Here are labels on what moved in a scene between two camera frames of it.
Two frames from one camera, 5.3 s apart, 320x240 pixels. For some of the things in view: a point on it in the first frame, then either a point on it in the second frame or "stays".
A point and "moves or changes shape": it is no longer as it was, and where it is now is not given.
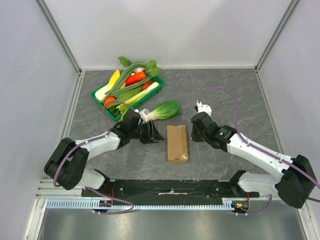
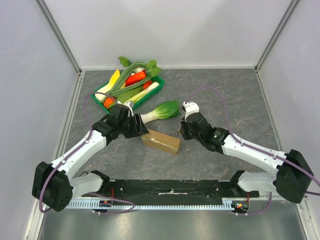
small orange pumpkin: (108, 99) stays
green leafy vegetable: (151, 66) stays
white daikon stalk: (100, 94) stays
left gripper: (153, 134) to (139, 129)
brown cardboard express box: (177, 144) moves or changes shape
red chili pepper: (135, 77) stays
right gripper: (196, 135) to (186, 130)
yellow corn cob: (114, 78) stays
